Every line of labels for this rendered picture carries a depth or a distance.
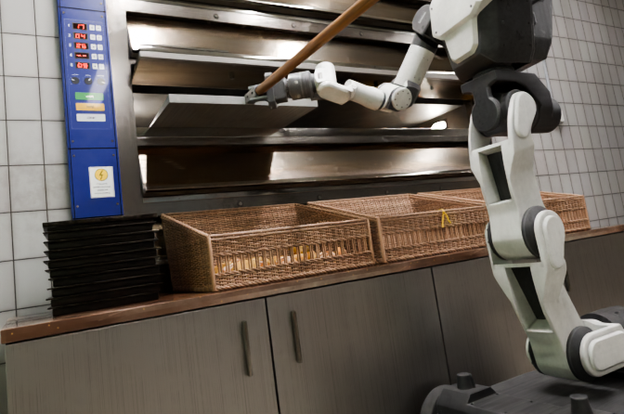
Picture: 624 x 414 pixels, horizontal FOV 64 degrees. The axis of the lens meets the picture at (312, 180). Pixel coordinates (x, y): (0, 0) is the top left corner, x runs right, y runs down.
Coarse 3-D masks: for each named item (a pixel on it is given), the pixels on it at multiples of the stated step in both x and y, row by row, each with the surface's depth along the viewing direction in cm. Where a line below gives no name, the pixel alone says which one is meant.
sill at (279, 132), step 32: (160, 128) 185; (192, 128) 191; (224, 128) 197; (256, 128) 204; (288, 128) 212; (320, 128) 220; (352, 128) 228; (384, 128) 238; (416, 128) 248; (448, 128) 259
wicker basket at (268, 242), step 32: (192, 224) 179; (224, 224) 185; (256, 224) 191; (288, 224) 198; (320, 224) 154; (352, 224) 159; (192, 256) 147; (224, 256) 136; (256, 256) 141; (352, 256) 157; (192, 288) 149; (224, 288) 134
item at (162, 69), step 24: (144, 72) 181; (168, 72) 185; (192, 72) 188; (216, 72) 192; (240, 72) 196; (264, 72) 200; (312, 72) 208; (336, 72) 213; (360, 72) 218; (384, 72) 224; (432, 96) 261; (456, 96) 268
